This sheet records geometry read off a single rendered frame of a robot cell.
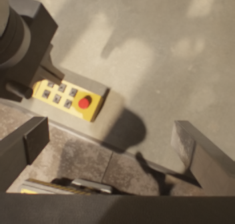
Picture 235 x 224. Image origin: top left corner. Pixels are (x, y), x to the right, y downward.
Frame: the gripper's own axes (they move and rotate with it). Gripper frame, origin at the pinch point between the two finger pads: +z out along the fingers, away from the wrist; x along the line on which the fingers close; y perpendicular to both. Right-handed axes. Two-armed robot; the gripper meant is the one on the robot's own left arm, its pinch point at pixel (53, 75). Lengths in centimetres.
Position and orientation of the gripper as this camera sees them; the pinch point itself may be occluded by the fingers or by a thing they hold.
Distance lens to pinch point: 35.8
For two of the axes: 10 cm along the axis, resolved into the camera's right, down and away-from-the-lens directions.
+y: 9.1, 3.9, -1.4
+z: 0.9, 1.4, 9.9
